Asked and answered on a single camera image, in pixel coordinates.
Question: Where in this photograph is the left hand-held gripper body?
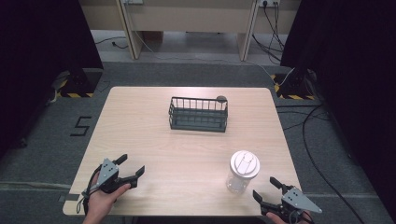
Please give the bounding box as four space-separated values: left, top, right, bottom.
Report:
92 158 138 194

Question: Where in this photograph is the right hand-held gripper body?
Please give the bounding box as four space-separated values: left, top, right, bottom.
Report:
261 185 323 224

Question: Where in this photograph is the long black floor cable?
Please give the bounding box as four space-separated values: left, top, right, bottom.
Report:
275 104 366 224

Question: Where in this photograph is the black wire basket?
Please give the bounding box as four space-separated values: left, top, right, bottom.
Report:
167 95 230 133

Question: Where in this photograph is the person's right hand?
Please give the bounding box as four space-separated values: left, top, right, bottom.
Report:
265 210 314 224

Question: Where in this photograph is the short black floor cable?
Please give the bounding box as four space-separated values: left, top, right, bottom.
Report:
94 35 130 50

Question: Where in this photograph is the person's left hand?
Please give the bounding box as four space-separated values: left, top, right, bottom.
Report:
81 173 132 224

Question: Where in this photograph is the light wooden desk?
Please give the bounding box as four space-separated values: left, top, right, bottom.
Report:
78 0 302 62

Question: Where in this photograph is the black curtain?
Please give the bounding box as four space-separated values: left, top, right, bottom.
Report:
279 0 396 216
0 0 105 158

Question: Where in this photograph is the black stand base striped tape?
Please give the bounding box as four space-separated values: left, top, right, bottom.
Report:
270 68 318 101
51 68 104 99

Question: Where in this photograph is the clear jar with white lid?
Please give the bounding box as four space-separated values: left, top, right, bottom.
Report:
225 149 262 195

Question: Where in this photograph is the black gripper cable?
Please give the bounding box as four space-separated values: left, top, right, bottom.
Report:
76 164 104 217

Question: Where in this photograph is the black cables bundle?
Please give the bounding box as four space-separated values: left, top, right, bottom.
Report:
251 1 286 63

